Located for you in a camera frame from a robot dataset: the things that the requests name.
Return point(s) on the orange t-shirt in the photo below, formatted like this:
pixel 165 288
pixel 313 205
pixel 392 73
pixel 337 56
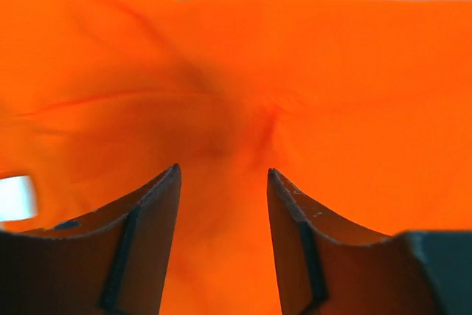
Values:
pixel 364 105

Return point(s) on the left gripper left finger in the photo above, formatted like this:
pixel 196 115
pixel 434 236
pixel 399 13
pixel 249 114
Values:
pixel 109 261

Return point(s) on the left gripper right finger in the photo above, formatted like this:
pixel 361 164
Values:
pixel 326 264

